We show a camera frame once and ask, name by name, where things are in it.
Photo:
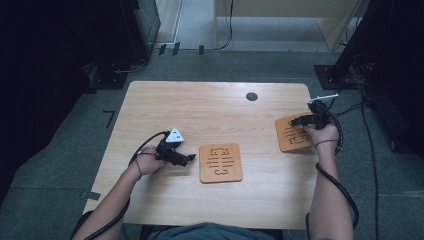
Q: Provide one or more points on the person's grey-blue clothing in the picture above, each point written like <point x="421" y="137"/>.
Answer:
<point x="213" y="232"/>

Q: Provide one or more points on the black stand base plate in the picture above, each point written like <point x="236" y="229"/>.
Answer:
<point x="333" y="77"/>
<point x="110" y="79"/>

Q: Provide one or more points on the wooden coaster with cutout pattern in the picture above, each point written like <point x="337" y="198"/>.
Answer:
<point x="293" y="138"/>
<point x="220" y="163"/>

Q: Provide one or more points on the person's right hand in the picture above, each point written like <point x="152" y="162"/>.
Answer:
<point x="326" y="135"/>

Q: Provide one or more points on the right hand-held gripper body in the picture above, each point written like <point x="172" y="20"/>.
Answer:
<point x="320" y="115"/>

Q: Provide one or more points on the dark glass-fronted cabinet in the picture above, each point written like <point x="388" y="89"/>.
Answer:
<point x="141" y="26"/>

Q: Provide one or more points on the black equipment rack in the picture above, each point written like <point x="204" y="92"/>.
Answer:
<point x="393" y="66"/>

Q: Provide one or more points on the black tape corner mark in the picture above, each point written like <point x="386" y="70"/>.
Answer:
<point x="110" y="116"/>

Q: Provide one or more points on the black tape strip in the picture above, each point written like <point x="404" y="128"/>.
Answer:
<point x="162" y="49"/>
<point x="176" y="48"/>
<point x="201" y="50"/>

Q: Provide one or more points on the dark curtain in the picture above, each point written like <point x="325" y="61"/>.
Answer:
<point x="36" y="83"/>

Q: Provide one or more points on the dark tape patch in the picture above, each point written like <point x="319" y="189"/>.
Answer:
<point x="91" y="195"/>

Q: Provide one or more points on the black band on wrist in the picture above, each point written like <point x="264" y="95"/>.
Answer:
<point x="138" y="168"/>
<point x="325" y="141"/>

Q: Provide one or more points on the black band on right wrist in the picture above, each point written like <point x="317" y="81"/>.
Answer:
<point x="325" y="141"/>

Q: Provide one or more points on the black round table grommet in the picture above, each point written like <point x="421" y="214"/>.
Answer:
<point x="251" y="96"/>

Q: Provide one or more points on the light wooden desk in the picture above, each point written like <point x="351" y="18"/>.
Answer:
<point x="283" y="8"/>

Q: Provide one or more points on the black band on left wrist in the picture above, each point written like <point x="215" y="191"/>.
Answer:
<point x="138" y="168"/>

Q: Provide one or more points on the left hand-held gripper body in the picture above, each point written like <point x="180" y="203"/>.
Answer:
<point x="168" y="151"/>

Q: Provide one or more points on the person's left hand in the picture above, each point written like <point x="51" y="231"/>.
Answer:
<point x="148" y="163"/>

